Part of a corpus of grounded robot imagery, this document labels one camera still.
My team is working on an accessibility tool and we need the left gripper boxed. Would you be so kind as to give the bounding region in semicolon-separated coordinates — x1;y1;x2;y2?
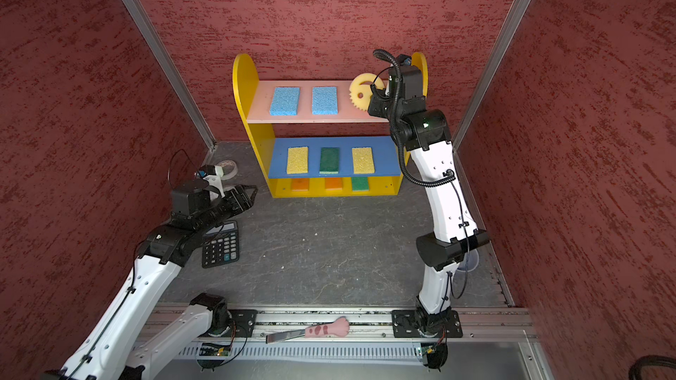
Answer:
196;184;259;234

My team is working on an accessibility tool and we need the yellow smiley face sponge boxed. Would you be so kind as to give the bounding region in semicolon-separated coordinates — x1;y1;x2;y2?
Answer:
350;73;387;113

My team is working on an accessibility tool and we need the orange sponge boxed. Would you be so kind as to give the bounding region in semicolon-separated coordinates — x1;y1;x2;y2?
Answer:
290;178;310;192
325;178;343;191

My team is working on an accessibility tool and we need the blue sponge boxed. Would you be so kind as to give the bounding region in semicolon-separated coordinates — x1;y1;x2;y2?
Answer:
312;86;338;115
269;86;300;116

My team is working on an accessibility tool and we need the orange sponge front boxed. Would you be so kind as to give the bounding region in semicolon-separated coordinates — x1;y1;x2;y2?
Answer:
325;178;343;191

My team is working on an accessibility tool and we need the dark green sponge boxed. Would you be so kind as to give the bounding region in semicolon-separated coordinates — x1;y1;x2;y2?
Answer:
319;147;341;175

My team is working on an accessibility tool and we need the light green sponge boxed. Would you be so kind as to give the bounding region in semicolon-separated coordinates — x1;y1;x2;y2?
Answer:
351;177;370;192

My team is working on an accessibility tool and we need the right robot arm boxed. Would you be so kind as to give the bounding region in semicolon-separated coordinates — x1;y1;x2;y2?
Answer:
368;65;489;337

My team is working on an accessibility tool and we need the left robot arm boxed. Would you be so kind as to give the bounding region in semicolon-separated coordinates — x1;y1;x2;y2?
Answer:
40;179;258;379

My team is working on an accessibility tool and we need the yellow shelf with coloured boards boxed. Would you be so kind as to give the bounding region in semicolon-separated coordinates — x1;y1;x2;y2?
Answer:
232;54;403;198

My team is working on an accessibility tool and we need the clear tape roll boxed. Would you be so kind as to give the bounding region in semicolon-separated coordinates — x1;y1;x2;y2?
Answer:
218;159;239;181

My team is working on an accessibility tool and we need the black calculator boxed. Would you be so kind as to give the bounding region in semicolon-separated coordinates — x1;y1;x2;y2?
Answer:
202;221;240;268

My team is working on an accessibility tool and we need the grey mug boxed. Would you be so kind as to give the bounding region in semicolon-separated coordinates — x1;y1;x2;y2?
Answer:
458;249;480;273

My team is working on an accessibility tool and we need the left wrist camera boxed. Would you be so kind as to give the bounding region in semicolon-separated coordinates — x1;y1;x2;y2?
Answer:
195;165;225;202

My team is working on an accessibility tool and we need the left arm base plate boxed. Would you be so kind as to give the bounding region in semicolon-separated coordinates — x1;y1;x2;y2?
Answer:
198;309;259;339

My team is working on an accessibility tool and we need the pink handled scraper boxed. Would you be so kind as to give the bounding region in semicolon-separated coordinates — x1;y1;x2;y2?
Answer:
265;317;350;344

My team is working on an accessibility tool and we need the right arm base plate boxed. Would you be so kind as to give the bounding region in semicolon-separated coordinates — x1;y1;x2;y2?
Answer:
391;308;463;339

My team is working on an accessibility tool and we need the black cable corner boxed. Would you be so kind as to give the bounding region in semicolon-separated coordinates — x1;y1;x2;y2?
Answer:
628;355;676;380

